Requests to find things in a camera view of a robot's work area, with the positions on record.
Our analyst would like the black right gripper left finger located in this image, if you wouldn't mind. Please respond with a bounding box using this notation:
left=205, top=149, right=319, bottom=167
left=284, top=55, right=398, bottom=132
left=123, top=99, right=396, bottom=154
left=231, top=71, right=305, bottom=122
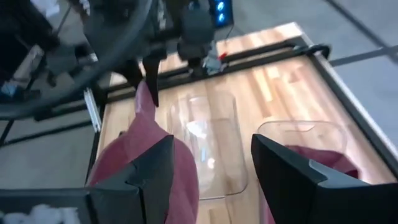
left=0, top=134, right=175, bottom=224

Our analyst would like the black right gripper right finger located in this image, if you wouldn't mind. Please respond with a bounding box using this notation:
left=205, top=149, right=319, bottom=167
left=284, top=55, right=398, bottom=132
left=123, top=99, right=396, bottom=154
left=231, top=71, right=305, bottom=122
left=251, top=133, right=398, bottom=224

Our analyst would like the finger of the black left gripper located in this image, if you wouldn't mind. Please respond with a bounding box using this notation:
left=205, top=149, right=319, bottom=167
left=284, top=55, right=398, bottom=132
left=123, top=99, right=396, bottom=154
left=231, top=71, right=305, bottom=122
left=120, top=59, right=145, bottom=90
left=142, top=52, right=162, bottom=108

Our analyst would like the maroon baseball cap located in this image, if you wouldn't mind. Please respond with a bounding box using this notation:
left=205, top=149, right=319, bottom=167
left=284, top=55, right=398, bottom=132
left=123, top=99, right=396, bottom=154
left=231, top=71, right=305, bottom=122
left=88, top=80, right=200, bottom=224
left=259, top=144, right=360, bottom=224

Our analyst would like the silver aluminium extrusion piece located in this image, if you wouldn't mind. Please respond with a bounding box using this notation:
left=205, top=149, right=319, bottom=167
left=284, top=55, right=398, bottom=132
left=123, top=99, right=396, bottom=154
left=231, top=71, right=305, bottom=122
left=83, top=86, right=103, bottom=134

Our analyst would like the clear plastic bin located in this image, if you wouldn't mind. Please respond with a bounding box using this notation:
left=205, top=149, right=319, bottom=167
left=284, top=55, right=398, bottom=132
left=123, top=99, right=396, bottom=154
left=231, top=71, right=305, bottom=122
left=167, top=91, right=249, bottom=200
left=256, top=119, right=361, bottom=224

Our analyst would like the black metal table frame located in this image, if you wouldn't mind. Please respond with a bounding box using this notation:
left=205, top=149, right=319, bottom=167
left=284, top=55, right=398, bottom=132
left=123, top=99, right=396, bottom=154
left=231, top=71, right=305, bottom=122
left=0, top=35, right=398, bottom=187

